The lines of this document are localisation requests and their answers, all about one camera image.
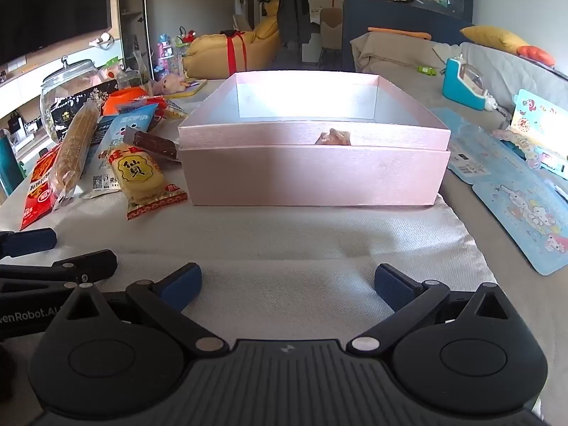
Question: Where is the orange pumpkin bucket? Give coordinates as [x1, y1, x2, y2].
[103, 88, 149, 116]

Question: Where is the glass jar with lid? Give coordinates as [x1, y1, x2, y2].
[40, 55, 111, 143]

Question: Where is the cartoon printed blue card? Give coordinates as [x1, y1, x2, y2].
[471, 172, 568, 276]

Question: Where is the dark coat on rack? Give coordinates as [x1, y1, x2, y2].
[255, 0, 311, 50]

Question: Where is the green white snack bag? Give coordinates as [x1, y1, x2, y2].
[98, 57, 130, 90]

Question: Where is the black printed packet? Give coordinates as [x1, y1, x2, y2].
[49, 80, 120, 133]

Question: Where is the small red snack packet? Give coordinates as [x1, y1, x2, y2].
[20, 144, 63, 231]

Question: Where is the yellow plush toy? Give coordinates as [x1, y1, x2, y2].
[183, 9, 285, 80]

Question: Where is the red roast meat packet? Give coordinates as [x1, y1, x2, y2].
[153, 97, 191, 120]

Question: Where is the long biscuit pack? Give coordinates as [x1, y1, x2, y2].
[51, 100, 100, 210]

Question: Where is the blue white snack packet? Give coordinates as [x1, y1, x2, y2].
[82, 104, 160, 199]

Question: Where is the yellow notebook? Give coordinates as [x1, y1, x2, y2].
[171, 79, 208, 98]

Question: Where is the grey covered sofa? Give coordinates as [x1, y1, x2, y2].
[350, 31, 568, 426]

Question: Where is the dark brown snack bar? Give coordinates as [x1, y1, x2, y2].
[122, 126, 180, 161]

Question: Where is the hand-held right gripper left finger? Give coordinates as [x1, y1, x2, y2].
[66, 263, 229, 358]

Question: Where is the red ribbon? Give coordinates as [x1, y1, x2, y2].
[224, 30, 249, 75]

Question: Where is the colourful cartoon toy pack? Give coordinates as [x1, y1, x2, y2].
[492, 89, 568, 174]

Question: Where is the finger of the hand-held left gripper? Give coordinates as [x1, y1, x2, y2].
[0, 228, 58, 259]
[0, 250, 118, 293]

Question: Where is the light blue packaging card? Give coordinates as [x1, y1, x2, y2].
[428, 106, 533, 184]

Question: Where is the white woven table cloth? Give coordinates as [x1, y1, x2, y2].
[0, 111, 498, 409]

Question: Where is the yellow pillow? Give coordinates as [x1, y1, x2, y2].
[459, 25, 531, 54]

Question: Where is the dark blue partition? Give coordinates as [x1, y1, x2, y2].
[342, 0, 473, 72]

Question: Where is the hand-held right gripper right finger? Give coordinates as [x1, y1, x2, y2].
[346, 264, 511, 358]

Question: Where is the orange pillow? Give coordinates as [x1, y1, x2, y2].
[517, 45, 556, 66]

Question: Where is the black television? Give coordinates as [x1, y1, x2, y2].
[0, 0, 113, 68]

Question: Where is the white television cabinet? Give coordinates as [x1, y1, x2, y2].
[0, 35, 126, 160]

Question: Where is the yellow rice cracker packet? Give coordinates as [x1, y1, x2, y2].
[104, 142, 189, 222]

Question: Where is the glass display cabinet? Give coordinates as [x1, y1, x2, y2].
[113, 0, 150, 83]

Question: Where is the blue toy machine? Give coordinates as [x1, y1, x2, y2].
[442, 55, 495, 113]

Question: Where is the pink plush toy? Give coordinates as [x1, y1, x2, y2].
[153, 73, 187, 96]

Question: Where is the tan dining chair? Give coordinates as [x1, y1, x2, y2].
[319, 7, 344, 50]

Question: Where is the colourful toy set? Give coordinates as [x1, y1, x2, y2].
[153, 33, 185, 77]

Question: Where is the pink gift box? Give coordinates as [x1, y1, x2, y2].
[177, 71, 452, 207]

